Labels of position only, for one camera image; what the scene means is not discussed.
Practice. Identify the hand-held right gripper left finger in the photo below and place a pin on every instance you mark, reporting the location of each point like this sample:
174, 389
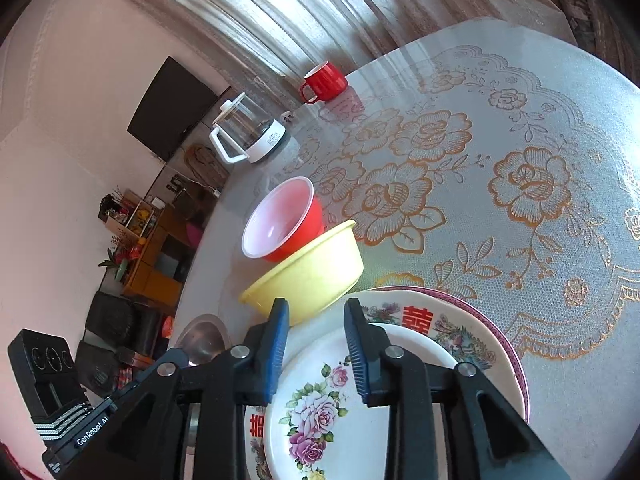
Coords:
277, 350

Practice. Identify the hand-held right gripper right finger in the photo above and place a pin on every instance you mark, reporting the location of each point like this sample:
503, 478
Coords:
357, 355

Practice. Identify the yellow plastic bowl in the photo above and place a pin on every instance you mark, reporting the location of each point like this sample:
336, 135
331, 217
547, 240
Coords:
310, 280

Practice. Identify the white rose print plate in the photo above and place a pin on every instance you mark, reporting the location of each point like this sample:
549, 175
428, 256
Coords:
320, 440

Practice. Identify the white dragon print plate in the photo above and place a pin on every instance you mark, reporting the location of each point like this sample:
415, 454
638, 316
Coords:
450, 330

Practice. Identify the pink rimmed floral plate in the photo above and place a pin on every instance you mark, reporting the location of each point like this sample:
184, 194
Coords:
521, 385

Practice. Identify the steel bowl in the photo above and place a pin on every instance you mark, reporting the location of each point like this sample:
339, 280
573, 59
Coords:
202, 340

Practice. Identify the white and red bin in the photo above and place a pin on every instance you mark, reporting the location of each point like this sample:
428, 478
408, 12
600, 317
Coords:
168, 326

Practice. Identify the potted green plant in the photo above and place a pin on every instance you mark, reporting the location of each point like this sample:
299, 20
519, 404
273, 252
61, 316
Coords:
115, 262

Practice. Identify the red plastic bowl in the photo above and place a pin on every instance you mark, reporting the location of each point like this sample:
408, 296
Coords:
280, 220

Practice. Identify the wooden cabinet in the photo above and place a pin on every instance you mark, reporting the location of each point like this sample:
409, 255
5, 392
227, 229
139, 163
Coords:
150, 275

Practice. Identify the magenta ball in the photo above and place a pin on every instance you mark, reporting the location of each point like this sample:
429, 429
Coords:
194, 233

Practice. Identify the dark speaker box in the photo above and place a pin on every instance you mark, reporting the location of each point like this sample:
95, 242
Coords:
186, 203

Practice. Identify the wooden shrine box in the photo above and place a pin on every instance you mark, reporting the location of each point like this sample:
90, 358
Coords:
132, 215

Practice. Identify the wooden folding chair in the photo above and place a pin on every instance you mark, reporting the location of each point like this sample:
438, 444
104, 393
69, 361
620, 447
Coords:
205, 165

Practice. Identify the lace flower print tablecloth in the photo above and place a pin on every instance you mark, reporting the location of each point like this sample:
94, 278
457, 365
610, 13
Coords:
500, 210

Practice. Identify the white glass electric kettle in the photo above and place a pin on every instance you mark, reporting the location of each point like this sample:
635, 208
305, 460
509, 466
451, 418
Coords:
250, 130

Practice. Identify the red mug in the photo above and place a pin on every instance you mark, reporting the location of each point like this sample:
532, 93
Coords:
327, 82

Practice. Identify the grey sheer curtain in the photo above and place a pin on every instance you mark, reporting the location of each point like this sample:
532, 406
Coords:
250, 10

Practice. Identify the black wall television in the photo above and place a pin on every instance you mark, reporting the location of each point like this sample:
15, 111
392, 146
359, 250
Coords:
170, 110

